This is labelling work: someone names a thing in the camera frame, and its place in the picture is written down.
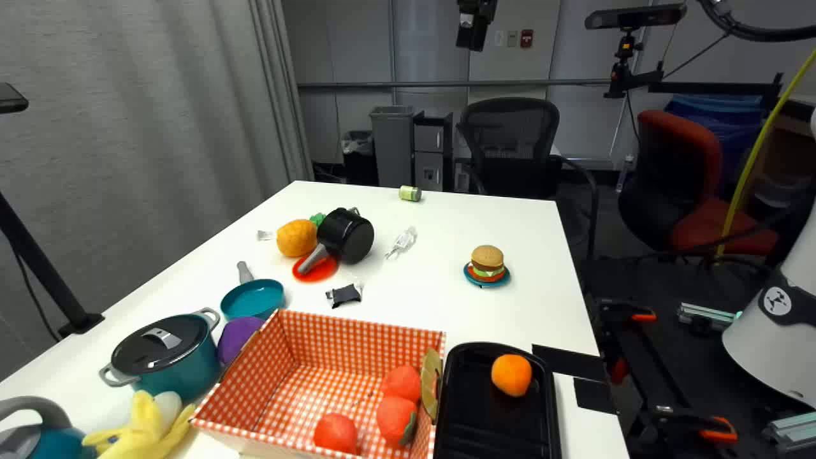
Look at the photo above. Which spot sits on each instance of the clear plastic toy object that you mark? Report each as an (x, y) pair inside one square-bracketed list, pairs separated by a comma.
[(401, 244)]

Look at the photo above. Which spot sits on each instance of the red checkered carton box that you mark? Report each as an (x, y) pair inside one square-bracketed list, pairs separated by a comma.
[(297, 372)]

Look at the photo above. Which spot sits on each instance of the purple toy object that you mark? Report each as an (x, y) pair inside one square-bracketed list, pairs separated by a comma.
[(238, 335)]

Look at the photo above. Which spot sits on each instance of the small green cylinder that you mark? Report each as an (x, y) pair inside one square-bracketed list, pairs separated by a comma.
[(410, 195)]

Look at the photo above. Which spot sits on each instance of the black toy pot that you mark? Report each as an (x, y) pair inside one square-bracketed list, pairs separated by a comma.
[(348, 235)]

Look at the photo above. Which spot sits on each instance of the small teal plate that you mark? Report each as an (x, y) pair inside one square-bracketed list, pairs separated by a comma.
[(471, 274)]

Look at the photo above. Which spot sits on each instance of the dark drawer cabinet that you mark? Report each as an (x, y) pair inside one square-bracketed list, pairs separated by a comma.
[(432, 149)]

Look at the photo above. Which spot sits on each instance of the toy hamburger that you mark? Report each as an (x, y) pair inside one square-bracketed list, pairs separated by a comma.
[(489, 260)]

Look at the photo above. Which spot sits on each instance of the gray trash bin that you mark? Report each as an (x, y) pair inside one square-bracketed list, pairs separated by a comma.
[(392, 142)]

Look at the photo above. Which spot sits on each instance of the small black packet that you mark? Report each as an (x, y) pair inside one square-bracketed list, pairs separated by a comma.
[(344, 295)]

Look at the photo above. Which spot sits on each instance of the black trash bag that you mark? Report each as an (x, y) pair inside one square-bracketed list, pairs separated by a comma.
[(359, 154)]

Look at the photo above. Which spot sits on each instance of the green toy piece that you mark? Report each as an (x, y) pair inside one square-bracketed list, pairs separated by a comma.
[(318, 221)]

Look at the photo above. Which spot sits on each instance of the red toy plate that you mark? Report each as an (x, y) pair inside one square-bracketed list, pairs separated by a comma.
[(318, 270)]

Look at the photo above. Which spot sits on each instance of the large orange toy fruit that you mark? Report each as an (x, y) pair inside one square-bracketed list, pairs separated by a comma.
[(297, 237)]

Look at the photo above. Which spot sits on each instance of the black mesh office chair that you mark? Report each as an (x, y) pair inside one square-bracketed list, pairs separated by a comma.
[(511, 142)]

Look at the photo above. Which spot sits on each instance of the red toy food piece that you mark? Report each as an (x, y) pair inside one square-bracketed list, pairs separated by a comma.
[(401, 382), (396, 419)]

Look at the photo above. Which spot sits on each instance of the brown toy bread slice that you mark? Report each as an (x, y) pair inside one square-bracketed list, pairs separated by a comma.
[(432, 382)]

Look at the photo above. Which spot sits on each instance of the teal toy pan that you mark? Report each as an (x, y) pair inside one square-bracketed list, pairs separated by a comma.
[(254, 298)]

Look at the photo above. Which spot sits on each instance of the small orange toy fruit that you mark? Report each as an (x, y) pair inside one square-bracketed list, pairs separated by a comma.
[(511, 375)]

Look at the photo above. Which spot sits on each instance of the black plastic tray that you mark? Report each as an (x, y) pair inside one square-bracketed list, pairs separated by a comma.
[(475, 416)]

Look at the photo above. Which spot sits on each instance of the round red toy tomato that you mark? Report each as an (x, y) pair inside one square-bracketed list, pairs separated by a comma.
[(337, 432)]

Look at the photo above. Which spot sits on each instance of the black hanging device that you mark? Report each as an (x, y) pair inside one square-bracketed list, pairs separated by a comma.
[(475, 20)]

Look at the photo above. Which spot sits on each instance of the teal pot with black lid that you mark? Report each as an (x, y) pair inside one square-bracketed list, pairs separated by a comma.
[(166, 352)]

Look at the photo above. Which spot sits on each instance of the red office chair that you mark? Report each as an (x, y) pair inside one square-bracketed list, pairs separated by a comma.
[(680, 168)]

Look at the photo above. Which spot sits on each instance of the white soft lump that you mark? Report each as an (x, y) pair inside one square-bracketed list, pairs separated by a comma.
[(166, 403)]

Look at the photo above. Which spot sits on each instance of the teal clamp bar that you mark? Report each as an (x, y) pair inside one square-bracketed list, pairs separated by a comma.
[(793, 425), (705, 314)]

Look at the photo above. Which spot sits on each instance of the yellow banana toy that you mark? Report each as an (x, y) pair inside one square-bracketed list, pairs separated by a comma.
[(142, 430)]

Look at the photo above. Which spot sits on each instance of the blue fabric chair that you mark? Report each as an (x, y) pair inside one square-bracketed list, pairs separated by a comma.
[(724, 116)]

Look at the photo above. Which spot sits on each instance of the black tripod leg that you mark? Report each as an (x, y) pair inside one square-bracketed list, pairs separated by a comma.
[(43, 270)]

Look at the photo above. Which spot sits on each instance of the black stand platform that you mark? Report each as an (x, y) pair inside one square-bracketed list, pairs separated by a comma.
[(12, 98)]

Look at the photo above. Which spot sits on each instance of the teal toy kettle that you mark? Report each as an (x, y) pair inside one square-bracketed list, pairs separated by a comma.
[(34, 436)]

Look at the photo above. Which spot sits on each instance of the black stereo camera bar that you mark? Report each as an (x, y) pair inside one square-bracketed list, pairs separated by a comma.
[(634, 15)]

